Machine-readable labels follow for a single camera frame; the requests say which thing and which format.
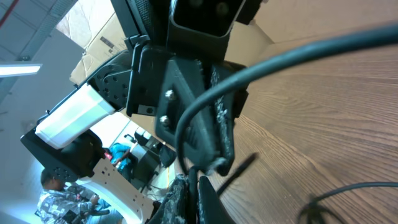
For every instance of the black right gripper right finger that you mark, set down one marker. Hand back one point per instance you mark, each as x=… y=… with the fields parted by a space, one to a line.
x=210 y=208

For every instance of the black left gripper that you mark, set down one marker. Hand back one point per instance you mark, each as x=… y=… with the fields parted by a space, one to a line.
x=164 y=83

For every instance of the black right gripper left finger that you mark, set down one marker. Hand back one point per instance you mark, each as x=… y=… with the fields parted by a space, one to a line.
x=173 y=208

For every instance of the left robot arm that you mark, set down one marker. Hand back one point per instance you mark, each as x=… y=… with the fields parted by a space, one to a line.
x=63 y=142

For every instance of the person in teal shirt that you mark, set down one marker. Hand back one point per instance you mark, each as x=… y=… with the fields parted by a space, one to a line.
x=120 y=159

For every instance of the person in patterned shirt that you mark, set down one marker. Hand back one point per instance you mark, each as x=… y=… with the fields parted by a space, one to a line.
x=61 y=204

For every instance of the cardboard boxes stack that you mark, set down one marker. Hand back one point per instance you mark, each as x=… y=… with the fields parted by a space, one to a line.
x=94 y=26

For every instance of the ceiling light fixture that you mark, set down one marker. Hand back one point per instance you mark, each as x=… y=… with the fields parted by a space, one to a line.
x=15 y=70

